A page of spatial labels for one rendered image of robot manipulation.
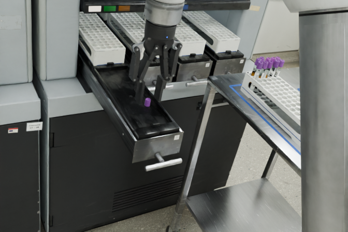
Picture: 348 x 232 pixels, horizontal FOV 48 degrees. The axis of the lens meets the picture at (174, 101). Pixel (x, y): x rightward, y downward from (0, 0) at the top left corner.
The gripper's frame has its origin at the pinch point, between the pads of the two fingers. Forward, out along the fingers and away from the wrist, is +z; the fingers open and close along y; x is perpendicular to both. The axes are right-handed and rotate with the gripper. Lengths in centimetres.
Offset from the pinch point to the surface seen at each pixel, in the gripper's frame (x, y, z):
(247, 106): 10.1, -27.1, 2.7
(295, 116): 24.5, -29.6, -3.5
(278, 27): -138, -193, 54
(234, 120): -18, -53, 34
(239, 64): -19, -47, 7
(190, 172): -4.6, -25.7, 42.3
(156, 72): -18.6, -12.3, 6.5
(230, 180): -28, -75, 85
